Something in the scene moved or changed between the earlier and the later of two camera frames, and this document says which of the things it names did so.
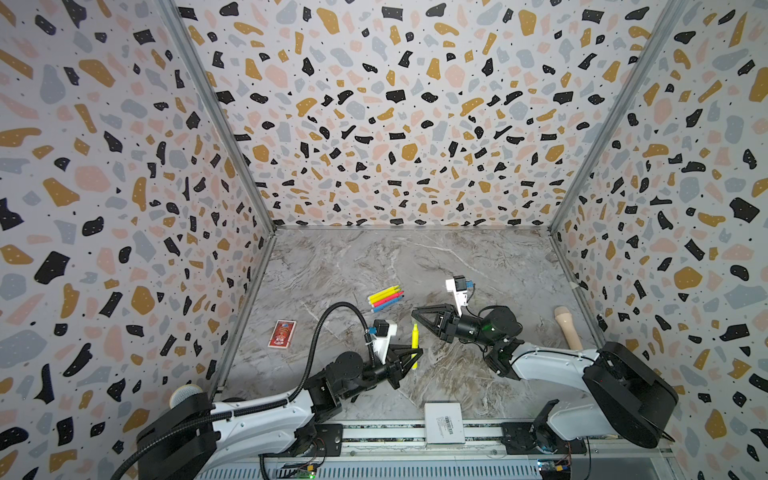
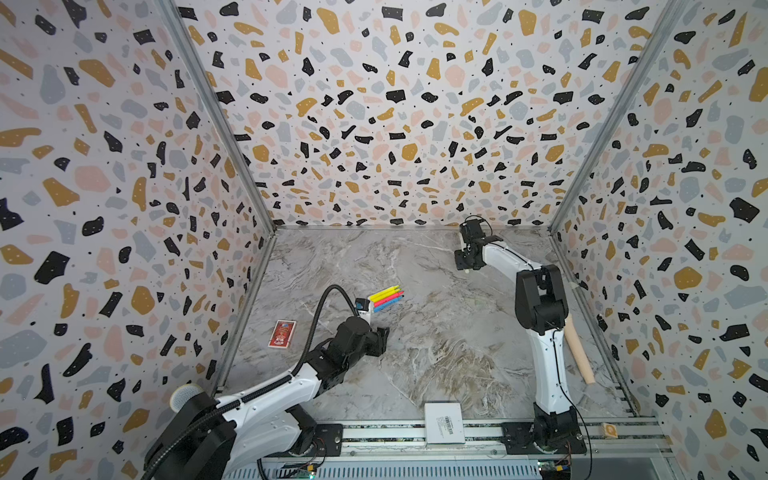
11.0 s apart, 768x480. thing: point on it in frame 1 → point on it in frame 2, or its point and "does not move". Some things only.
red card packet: x=282 y=334 does not move
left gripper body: x=384 y=373 → x=374 y=343
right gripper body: x=448 y=322 → x=466 y=257
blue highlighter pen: x=376 y=308 does not move
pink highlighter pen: x=388 y=299 does not move
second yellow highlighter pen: x=385 y=295 does not move
